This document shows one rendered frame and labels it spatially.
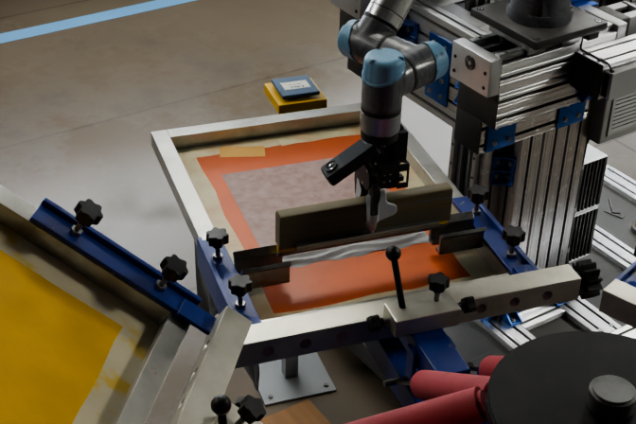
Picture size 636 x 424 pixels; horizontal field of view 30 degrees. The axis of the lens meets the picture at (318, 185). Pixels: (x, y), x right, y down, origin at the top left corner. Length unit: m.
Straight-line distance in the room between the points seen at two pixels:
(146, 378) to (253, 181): 0.93
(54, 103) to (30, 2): 1.11
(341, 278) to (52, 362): 0.75
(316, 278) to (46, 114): 2.81
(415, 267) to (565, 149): 1.01
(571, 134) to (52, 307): 1.80
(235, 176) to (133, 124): 2.25
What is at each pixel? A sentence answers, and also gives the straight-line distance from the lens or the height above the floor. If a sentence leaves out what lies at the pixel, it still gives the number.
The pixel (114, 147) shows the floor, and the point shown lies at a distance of 4.70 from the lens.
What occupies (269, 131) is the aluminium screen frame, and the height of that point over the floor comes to 0.97.
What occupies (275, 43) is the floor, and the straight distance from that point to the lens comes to 5.55.
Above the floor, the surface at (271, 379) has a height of 0.01.
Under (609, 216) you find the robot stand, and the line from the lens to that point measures 4.04.
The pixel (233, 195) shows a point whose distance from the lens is 2.57.
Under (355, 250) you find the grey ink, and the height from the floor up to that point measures 0.96.
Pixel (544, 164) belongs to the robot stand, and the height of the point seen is 0.73.
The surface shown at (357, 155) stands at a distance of 2.18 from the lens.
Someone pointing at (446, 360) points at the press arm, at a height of 1.04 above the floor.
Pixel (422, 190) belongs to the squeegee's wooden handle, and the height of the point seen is 1.12.
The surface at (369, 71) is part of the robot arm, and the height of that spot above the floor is 1.40.
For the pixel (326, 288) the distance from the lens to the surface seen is 2.30.
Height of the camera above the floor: 2.33
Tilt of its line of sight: 32 degrees down
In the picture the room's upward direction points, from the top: 2 degrees clockwise
